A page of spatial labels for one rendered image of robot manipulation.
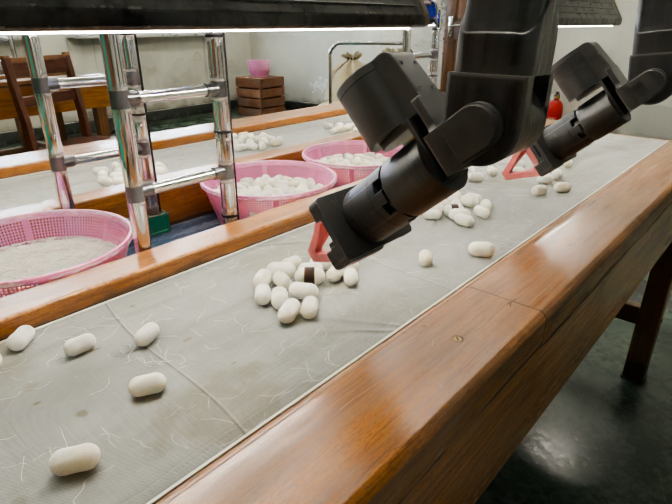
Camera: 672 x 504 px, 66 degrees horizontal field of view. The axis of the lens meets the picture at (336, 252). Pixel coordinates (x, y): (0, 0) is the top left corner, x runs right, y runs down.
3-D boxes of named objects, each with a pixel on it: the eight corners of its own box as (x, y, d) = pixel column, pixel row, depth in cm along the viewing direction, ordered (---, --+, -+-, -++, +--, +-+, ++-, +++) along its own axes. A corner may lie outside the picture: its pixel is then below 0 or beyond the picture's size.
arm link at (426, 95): (507, 135, 35) (543, 122, 41) (416, -6, 35) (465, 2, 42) (383, 219, 42) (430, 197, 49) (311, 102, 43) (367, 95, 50)
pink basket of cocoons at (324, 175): (354, 208, 113) (354, 166, 109) (305, 255, 90) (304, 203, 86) (246, 195, 122) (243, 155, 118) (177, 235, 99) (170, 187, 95)
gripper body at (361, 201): (303, 208, 48) (349, 167, 43) (371, 184, 55) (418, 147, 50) (337, 269, 48) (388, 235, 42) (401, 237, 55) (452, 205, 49)
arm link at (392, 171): (454, 191, 40) (487, 173, 44) (406, 115, 40) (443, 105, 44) (395, 229, 45) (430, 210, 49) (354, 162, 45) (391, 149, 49)
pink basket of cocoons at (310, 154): (435, 189, 126) (438, 150, 122) (367, 217, 108) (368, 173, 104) (351, 170, 142) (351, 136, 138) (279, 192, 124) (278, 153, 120)
